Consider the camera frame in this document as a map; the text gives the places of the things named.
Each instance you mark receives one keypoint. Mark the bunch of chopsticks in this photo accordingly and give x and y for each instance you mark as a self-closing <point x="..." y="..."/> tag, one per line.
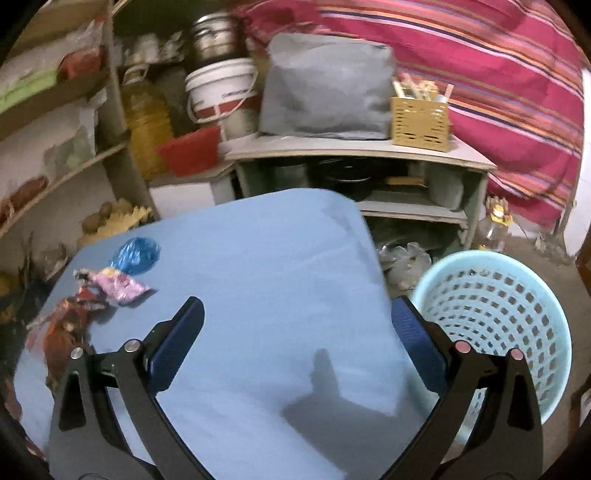
<point x="418" y="87"/>

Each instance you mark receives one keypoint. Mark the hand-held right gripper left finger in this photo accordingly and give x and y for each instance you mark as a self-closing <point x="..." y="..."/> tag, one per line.
<point x="178" y="341"/>

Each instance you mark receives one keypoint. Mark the red snack wrapper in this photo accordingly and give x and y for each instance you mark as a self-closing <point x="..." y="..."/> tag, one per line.
<point x="90" y="297"/>

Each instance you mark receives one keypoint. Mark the black cooking pot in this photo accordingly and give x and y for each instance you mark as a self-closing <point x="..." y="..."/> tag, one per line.
<point x="346" y="177"/>

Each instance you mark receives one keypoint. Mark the white plastic bucket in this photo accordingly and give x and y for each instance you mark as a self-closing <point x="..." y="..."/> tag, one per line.
<point x="221" y="87"/>

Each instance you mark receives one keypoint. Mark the yellow oil jug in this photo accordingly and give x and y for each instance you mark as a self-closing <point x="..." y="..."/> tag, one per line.
<point x="145" y="124"/>

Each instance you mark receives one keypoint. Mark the wooden wall shelf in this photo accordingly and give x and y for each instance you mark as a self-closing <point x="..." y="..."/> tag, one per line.
<point x="108" y="92"/>

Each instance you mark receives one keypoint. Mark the pink snack wrapper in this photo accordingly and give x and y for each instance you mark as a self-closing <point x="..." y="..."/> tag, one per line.
<point x="122" y="287"/>

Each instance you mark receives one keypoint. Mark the grey fabric bag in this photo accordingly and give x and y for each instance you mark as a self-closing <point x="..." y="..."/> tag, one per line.
<point x="323" y="87"/>

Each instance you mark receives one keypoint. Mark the clear oil bottle yellow cap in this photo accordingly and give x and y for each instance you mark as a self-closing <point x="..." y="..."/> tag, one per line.
<point x="494" y="230"/>

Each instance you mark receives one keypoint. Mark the red plastic basin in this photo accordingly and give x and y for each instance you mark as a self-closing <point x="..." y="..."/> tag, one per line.
<point x="189" y="152"/>

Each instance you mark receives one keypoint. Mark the grey wooden cabinet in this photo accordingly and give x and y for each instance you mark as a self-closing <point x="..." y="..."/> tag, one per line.
<point x="351" y="150"/>

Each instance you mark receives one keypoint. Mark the crumpled blue plastic bag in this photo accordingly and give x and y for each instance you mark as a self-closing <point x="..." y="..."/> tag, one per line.
<point x="136" y="254"/>

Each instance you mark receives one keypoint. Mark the orange brown snack wrapper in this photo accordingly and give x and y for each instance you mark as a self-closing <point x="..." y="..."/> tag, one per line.
<point x="57" y="339"/>

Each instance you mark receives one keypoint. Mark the red striped blanket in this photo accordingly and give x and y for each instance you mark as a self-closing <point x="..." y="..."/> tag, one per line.
<point x="485" y="92"/>

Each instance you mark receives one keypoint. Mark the grey pot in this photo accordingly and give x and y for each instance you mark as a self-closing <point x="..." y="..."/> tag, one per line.
<point x="445" y="189"/>

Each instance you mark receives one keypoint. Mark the pile of potatoes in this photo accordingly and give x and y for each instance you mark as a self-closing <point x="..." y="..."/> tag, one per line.
<point x="111" y="219"/>

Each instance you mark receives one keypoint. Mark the light blue plastic basket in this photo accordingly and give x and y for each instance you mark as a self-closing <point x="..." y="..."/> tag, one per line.
<point x="485" y="314"/>

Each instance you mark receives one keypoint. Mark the metal pot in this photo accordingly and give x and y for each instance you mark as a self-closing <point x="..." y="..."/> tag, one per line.
<point x="214" y="39"/>

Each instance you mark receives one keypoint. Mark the yellow perforated utensil holder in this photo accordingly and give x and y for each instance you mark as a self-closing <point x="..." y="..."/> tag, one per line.
<point x="420" y="124"/>

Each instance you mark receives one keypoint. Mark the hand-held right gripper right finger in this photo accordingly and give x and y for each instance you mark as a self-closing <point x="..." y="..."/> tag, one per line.
<point x="415" y="341"/>

